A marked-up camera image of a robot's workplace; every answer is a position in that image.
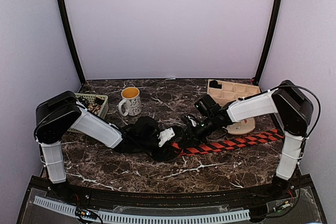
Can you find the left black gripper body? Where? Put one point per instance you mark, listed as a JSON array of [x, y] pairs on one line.
[[160, 155]]

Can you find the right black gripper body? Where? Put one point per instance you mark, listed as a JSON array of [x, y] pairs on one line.
[[199, 134]]

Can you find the red navy striped tie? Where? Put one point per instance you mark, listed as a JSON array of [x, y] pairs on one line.
[[232, 144]]

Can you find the white patterned mug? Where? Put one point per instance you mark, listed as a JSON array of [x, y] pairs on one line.
[[131, 102]]

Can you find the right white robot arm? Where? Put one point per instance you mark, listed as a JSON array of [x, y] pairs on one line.
[[287, 104]]

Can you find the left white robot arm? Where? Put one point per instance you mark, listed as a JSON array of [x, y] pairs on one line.
[[57, 115]]

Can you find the bird pattern ceramic plate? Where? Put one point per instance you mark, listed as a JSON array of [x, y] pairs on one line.
[[241, 128]]

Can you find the wooden compartment organizer box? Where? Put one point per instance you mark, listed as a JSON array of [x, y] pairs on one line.
[[231, 91]]

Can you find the black rolled tie in box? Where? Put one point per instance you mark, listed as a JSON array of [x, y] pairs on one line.
[[215, 84]]

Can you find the green plastic basket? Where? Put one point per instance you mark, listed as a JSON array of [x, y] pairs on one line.
[[87, 112]]

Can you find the brown patterned tie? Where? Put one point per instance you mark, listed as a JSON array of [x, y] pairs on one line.
[[92, 104]]

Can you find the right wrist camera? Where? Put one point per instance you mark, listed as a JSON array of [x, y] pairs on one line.
[[193, 120]]

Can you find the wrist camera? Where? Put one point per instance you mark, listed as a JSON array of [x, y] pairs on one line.
[[193, 120], [165, 136]]

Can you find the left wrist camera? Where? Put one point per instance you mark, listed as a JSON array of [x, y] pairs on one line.
[[165, 136]]

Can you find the black front rail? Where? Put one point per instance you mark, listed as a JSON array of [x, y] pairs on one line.
[[245, 197]]

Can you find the white slotted cable duct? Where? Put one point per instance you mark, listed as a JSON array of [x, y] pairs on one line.
[[142, 215]]

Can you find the right black frame post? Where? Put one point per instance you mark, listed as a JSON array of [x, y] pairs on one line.
[[268, 40]]

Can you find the black frame post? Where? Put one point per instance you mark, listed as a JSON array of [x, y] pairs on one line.
[[268, 40], [70, 40]]

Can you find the left black frame post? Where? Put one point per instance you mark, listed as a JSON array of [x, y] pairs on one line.
[[70, 40]]

